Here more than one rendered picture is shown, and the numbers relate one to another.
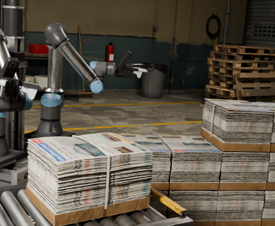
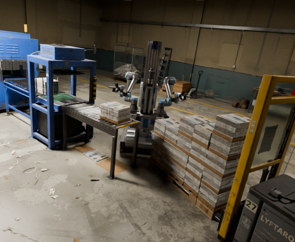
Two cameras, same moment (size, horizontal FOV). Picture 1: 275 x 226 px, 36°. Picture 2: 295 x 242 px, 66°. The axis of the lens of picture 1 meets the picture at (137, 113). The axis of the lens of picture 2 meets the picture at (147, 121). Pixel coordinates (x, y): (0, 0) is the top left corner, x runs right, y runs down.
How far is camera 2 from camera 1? 3.21 m
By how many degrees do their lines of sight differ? 65
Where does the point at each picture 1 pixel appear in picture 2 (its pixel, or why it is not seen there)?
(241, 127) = (184, 125)
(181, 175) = (166, 135)
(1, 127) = (133, 102)
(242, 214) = (181, 161)
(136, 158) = (114, 110)
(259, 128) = (189, 128)
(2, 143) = (133, 106)
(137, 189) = (115, 118)
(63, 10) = not seen: outside the picture
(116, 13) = not seen: outside the picture
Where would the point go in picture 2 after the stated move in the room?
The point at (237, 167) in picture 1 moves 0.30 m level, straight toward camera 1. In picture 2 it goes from (181, 140) to (160, 139)
